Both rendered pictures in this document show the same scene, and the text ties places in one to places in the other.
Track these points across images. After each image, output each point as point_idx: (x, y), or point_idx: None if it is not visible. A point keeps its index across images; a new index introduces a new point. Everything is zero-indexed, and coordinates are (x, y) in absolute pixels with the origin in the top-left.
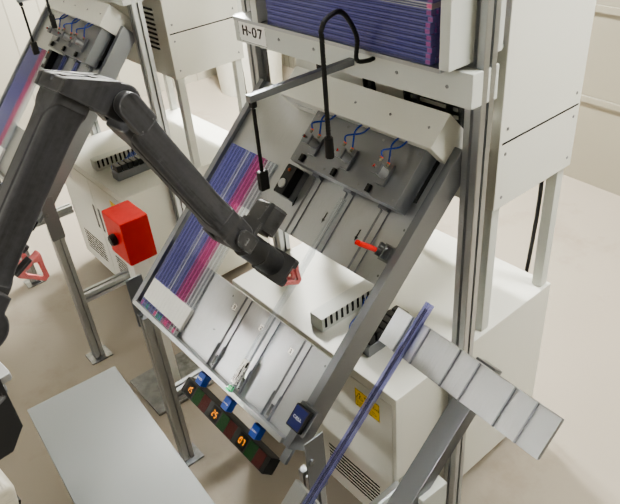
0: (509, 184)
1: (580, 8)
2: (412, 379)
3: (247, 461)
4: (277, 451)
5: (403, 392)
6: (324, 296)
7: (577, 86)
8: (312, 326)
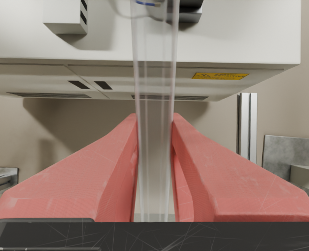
0: None
1: None
2: (288, 9)
3: (54, 141)
4: (65, 112)
5: (297, 42)
6: None
7: None
8: (59, 36)
